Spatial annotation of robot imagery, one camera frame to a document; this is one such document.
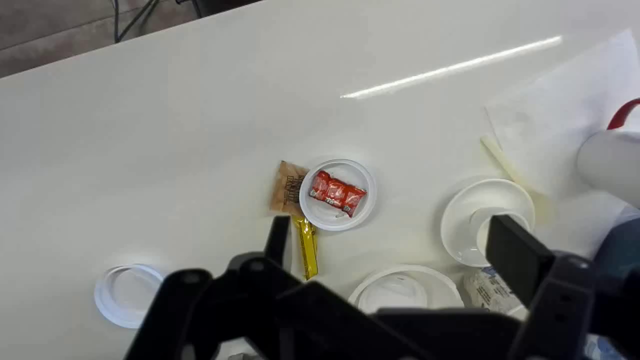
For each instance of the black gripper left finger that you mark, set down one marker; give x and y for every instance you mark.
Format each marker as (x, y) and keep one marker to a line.
(201, 312)

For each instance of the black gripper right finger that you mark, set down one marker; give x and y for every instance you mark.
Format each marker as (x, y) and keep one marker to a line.
(527, 267)

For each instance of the brown sachet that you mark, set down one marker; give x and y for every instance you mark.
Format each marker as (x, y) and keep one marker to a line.
(286, 187)

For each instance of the white printed sachet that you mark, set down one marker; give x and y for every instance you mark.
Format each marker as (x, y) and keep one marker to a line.
(486, 291)

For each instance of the gold stick sachet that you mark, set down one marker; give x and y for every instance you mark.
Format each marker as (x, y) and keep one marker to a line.
(306, 250)

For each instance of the red sachet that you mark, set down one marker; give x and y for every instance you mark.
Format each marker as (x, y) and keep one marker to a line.
(336, 193)

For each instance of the white cup on saucer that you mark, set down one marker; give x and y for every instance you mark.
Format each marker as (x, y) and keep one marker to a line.
(467, 221)

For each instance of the blue object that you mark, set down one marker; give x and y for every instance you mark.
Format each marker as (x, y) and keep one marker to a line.
(620, 246)

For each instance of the cream stirrer stick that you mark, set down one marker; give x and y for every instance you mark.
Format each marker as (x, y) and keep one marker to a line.
(503, 160)

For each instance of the white paper napkin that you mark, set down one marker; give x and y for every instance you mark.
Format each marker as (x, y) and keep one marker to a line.
(567, 100)

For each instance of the white cup with red packet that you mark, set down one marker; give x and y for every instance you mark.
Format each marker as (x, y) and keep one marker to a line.
(357, 182)

